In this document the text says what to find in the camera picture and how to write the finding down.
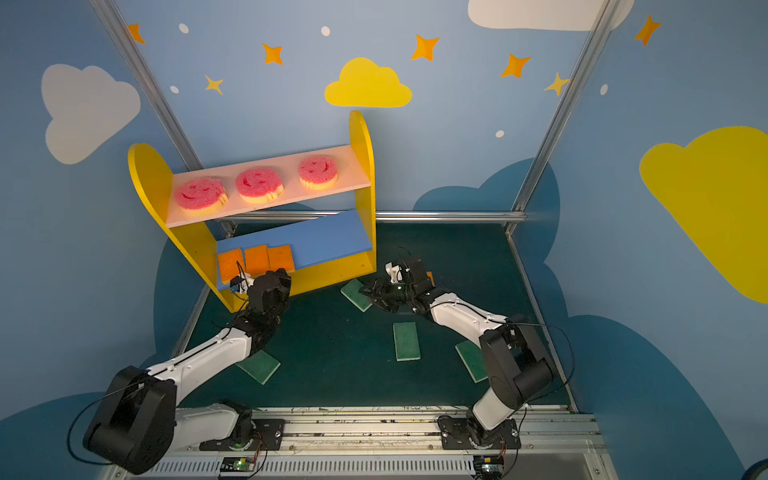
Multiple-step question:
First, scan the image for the green sponge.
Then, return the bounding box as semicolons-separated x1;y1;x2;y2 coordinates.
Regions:
340;279;372;312
455;340;488;383
237;350;281;385
393;322;421;362

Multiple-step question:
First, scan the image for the pink smiley sponge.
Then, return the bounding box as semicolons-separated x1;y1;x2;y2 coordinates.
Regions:
173;177;229;218
298;155;339;190
235;167;284;205

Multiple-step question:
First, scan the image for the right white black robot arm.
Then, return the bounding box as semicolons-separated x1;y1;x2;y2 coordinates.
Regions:
360;257;558;432

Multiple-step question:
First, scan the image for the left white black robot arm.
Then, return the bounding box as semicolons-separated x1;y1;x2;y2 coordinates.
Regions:
82;268;292;474

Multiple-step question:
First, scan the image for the yellow shelf with pink and blue boards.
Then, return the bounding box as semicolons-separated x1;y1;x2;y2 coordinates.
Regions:
127;111;377;312

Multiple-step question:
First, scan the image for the back aluminium floor bar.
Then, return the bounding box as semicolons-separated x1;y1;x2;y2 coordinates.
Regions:
227;210;526;224

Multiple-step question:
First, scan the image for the left small circuit board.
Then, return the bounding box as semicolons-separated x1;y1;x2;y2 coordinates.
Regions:
219;457;256;476

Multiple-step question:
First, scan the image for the small circuit board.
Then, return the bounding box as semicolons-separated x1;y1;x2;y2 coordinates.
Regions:
472;456;505;480
219;457;256;476

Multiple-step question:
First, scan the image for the right small circuit board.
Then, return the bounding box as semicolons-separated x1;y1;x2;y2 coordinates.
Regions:
472;456;505;480

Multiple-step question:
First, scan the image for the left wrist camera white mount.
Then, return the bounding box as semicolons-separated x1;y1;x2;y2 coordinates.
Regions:
229;274;253;298

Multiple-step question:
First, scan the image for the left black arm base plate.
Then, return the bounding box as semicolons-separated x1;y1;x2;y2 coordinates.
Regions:
199;418;286;452

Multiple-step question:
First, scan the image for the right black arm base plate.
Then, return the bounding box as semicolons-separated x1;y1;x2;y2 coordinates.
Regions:
436;415;521;450

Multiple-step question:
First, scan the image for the aluminium rail frame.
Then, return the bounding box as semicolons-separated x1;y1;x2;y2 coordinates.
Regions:
143;406;618;479

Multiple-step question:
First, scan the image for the right aluminium corner post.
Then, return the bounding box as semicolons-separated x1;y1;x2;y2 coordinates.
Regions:
504;0;624;240

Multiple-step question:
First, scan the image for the aluminium corner post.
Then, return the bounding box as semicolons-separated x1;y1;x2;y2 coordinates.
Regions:
90;0;203;171
504;0;624;240

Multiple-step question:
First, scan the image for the left aluminium corner post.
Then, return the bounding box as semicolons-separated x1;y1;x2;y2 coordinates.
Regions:
90;0;203;171

